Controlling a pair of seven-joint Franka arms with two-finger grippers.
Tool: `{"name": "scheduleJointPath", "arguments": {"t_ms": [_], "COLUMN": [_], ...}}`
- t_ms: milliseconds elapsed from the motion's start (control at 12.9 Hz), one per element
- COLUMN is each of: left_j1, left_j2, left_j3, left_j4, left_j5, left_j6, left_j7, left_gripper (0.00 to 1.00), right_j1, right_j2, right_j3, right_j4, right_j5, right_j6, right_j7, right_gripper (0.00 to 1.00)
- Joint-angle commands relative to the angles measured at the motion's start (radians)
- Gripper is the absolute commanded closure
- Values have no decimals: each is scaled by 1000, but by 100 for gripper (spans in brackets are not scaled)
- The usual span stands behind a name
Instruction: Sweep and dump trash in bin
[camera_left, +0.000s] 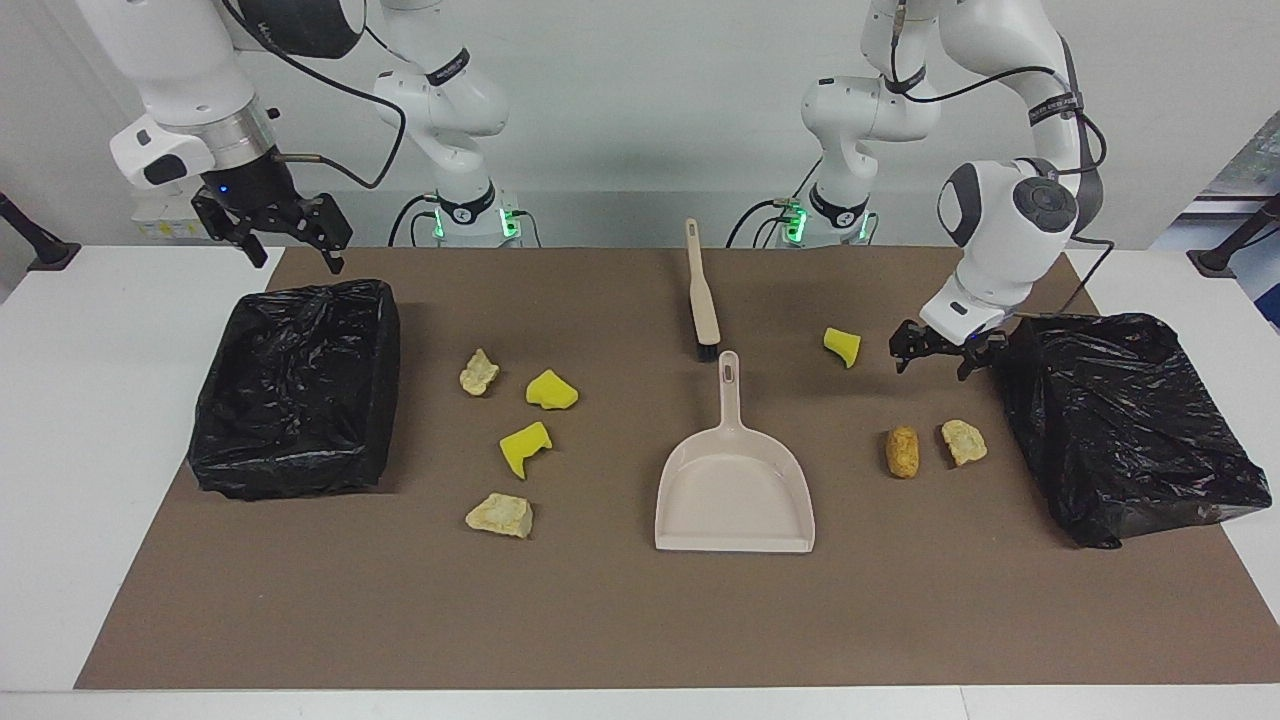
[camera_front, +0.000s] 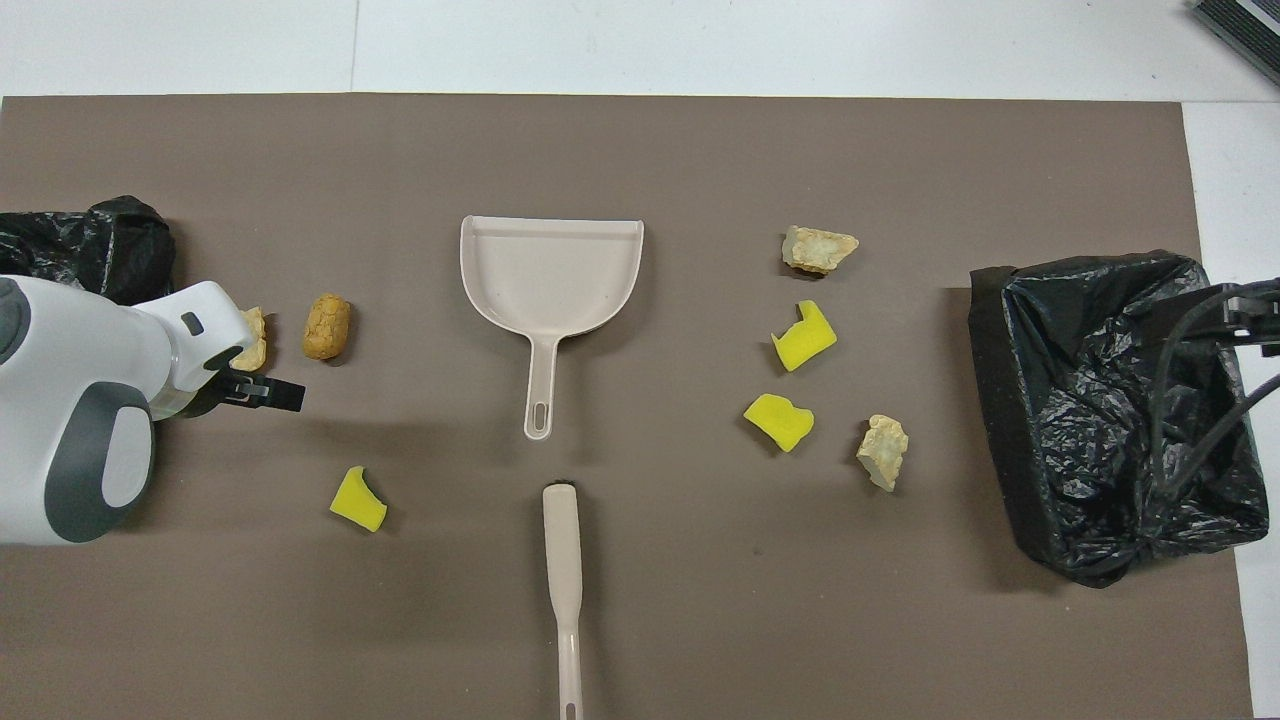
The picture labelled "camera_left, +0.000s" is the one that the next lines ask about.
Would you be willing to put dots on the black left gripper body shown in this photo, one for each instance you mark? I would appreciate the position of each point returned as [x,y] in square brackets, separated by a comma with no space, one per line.
[945,344]

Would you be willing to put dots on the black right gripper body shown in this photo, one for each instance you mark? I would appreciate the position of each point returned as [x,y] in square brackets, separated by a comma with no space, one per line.
[270,195]

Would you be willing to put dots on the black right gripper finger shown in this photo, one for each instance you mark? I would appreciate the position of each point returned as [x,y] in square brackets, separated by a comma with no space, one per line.
[333,258]
[252,248]

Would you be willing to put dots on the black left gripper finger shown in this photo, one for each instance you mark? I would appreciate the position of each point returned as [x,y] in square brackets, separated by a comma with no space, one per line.
[900,360]
[970,366]

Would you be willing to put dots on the yellow sponge wedge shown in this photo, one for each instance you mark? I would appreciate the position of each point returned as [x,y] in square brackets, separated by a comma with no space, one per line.
[843,345]

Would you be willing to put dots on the striped croissant piece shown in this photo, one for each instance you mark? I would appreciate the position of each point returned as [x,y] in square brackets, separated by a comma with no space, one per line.
[963,442]

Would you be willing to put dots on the brown bread nugget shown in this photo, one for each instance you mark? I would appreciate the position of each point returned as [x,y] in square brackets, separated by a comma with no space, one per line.
[901,452]

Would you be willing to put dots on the beige hand brush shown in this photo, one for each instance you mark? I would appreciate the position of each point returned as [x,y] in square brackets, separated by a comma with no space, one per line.
[703,300]

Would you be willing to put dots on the beige plastic dustpan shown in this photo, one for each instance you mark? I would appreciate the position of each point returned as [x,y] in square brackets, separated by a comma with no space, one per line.
[735,490]

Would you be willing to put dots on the rounded yellow sponge piece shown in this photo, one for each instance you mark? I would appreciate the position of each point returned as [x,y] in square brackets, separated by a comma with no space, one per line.
[551,392]

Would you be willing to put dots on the notched yellow sponge piece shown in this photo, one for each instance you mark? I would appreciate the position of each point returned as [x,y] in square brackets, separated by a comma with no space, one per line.
[522,448]

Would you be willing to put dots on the pale bread chunk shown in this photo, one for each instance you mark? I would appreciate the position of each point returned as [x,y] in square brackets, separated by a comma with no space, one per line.
[499,515]

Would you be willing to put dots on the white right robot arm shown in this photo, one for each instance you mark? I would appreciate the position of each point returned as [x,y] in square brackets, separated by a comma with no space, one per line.
[180,60]

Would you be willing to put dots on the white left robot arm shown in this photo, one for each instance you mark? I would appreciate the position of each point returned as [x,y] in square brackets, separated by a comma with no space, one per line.
[1010,230]

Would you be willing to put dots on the open bin with black bag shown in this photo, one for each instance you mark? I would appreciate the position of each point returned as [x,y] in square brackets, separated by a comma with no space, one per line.
[295,390]

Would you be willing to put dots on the bin wrapped in black bag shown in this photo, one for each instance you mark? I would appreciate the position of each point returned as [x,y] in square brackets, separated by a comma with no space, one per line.
[1120,430]

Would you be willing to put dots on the small pale crumpled scrap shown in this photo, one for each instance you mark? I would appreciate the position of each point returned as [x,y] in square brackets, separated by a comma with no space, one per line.
[480,373]

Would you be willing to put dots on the black stand foot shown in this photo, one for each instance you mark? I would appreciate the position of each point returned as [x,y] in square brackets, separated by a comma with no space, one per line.
[1215,260]
[45,252]

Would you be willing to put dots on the brown table mat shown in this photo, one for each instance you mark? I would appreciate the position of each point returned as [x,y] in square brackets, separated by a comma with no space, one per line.
[640,620]

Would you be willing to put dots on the white wall socket box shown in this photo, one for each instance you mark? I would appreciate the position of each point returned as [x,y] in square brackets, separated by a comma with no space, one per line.
[160,227]

